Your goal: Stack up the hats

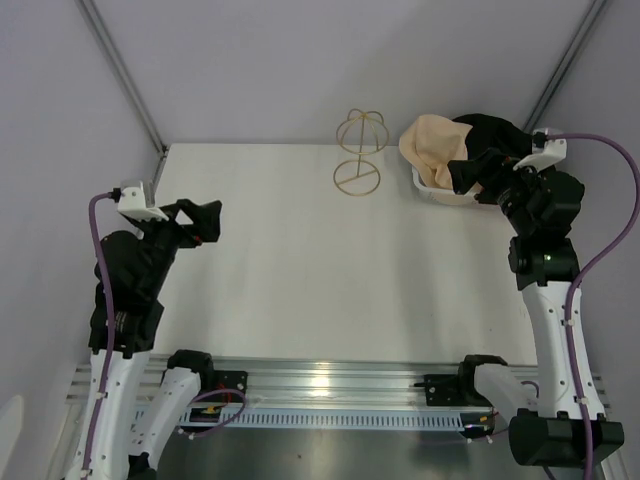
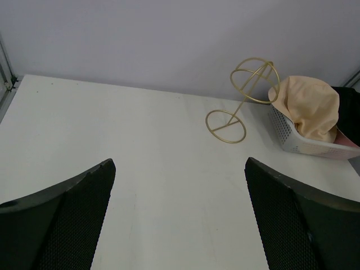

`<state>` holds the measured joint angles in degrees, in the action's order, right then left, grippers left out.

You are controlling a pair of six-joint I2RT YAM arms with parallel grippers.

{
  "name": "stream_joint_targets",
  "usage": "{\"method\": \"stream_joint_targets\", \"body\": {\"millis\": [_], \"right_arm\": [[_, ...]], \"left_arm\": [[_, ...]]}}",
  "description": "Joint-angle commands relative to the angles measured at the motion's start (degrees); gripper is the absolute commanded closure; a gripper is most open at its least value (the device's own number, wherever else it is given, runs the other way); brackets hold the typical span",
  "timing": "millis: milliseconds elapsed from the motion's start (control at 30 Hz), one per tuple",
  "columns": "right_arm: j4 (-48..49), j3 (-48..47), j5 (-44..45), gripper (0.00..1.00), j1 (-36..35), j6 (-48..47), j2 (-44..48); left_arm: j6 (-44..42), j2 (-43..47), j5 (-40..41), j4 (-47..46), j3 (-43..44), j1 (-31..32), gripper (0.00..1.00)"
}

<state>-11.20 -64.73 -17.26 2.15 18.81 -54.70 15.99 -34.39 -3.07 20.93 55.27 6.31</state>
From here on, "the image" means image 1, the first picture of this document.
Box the left aluminium frame post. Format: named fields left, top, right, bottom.
left=74, top=0, right=167, bottom=157

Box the black bucket hat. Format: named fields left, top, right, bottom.
left=453, top=113, right=533, bottom=160

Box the white plastic basket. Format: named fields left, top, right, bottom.
left=412, top=167, right=478, bottom=207

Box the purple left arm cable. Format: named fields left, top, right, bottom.
left=74, top=191, right=124, bottom=480

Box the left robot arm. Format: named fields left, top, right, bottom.
left=65, top=199, right=222, bottom=479

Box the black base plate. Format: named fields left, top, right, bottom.
left=211, top=370, right=249, bottom=404
left=413, top=374, right=468, bottom=407

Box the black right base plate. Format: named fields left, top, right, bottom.
left=413, top=374, right=468, bottom=407

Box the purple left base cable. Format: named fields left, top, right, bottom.
left=177, top=388, right=249, bottom=441

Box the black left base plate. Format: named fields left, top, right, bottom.
left=211, top=370, right=249, bottom=404

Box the aluminium frame post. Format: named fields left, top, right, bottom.
left=522, top=0, right=613, bottom=133
left=74, top=0, right=167, bottom=157

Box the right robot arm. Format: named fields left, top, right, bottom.
left=448, top=149, right=624, bottom=478

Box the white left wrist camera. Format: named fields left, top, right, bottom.
left=117, top=180, right=169, bottom=222

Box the beige bucket hat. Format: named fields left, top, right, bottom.
left=399, top=114, right=472, bottom=190

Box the right aluminium frame post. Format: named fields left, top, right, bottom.
left=522, top=0, right=613, bottom=133

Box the aluminium mounting rail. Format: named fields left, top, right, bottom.
left=67, top=352, right=614, bottom=414

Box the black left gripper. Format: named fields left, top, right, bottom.
left=131, top=197, right=221, bottom=295

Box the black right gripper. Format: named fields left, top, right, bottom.
left=447, top=148, right=547, bottom=236

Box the gold wire hat stand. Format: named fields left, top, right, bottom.
left=332, top=108, right=391, bottom=197

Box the white slotted cable duct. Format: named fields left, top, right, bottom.
left=177, top=408, right=469, bottom=431

